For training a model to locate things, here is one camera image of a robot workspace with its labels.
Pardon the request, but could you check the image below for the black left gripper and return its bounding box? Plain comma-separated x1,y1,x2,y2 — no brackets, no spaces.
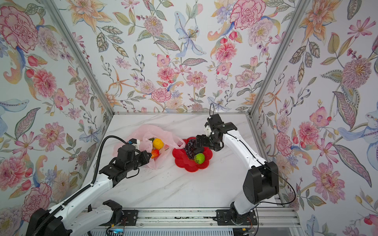
125,149,154,173

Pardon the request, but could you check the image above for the red orange pepper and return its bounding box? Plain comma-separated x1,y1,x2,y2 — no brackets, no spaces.
151,149,160,159

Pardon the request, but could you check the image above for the yellow bell pepper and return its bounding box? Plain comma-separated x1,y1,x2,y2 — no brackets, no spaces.
153,138,164,150

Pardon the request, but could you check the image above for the green lime fruit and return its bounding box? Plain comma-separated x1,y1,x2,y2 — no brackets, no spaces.
194,153,206,165

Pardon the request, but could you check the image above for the pink plastic bag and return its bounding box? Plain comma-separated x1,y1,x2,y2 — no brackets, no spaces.
123,124,186,170

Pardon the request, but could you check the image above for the dark purple grape bunch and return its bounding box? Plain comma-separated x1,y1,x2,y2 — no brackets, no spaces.
184,138,196,160

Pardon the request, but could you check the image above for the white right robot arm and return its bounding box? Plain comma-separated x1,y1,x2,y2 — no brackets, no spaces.
194,114,279,225

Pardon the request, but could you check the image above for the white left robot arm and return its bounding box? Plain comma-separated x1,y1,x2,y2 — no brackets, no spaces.
26,144,152,236

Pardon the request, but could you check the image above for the red flower-shaped plate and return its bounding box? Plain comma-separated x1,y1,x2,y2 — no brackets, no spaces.
172,137,213,173

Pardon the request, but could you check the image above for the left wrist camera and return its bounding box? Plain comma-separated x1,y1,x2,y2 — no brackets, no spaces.
128,138,140,150

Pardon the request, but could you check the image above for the black corrugated cable conduit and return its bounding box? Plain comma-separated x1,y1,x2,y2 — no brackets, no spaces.
29,135,128,236

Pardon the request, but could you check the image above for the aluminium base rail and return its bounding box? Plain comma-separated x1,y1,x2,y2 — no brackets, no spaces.
89,207,304,236

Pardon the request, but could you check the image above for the thin black right cable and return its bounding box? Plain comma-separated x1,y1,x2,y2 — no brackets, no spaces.
209,102,296,204

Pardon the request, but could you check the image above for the aluminium frame post right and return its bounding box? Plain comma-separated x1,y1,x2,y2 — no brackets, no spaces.
249,1,309,118

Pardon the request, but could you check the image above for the aluminium frame post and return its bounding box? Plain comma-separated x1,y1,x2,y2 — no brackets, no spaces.
41,0,115,118
249,1,309,118

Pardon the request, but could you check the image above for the aluminium frame post left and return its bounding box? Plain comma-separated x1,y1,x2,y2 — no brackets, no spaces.
41,0,115,118

